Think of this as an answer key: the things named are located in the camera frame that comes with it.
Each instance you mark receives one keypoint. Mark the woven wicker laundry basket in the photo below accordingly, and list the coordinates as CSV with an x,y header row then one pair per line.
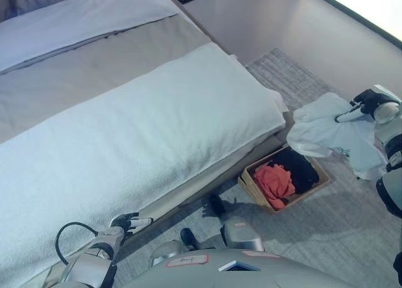
x,y
248,182

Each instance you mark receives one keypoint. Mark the silver right robot leg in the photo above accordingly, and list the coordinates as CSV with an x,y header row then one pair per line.
x,y
242,233

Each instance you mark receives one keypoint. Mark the black garment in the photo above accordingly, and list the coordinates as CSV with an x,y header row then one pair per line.
x,y
301,171

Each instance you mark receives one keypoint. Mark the orange garment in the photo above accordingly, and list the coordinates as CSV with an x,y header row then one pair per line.
x,y
273,182

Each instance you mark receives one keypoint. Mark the grey striped rug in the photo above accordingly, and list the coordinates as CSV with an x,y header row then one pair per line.
x,y
314,231

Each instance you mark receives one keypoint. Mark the silver robot leg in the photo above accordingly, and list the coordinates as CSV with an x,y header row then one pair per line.
x,y
242,233
188,237

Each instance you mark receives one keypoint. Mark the white pillow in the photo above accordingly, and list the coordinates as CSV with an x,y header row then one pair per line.
x,y
78,24

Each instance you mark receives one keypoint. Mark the dark curved floor strip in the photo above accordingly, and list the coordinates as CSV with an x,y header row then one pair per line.
x,y
361,14

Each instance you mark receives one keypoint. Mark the red-bordered handwritten label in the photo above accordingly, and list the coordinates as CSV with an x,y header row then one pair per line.
x,y
187,260

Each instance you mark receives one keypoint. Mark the white terry blanket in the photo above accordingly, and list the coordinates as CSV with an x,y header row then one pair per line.
x,y
125,143

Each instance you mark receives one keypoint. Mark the red-bordered blank label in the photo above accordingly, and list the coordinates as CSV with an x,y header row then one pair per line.
x,y
260,254

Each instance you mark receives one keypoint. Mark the grey robot torso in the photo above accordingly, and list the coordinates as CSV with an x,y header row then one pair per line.
x,y
238,273

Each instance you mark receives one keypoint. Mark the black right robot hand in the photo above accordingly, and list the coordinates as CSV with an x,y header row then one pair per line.
x,y
370,101

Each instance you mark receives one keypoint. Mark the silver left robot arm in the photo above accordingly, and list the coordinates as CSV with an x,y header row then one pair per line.
x,y
91,263

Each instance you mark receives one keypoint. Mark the silver left robot leg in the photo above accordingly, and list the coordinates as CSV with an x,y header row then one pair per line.
x,y
188,237

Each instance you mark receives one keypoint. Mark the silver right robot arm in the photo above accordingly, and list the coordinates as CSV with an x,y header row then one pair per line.
x,y
391,137

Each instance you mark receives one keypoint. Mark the white garment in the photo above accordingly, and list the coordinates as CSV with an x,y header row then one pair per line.
x,y
326,130

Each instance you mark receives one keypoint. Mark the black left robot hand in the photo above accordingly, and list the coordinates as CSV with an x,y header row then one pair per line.
x,y
125,223

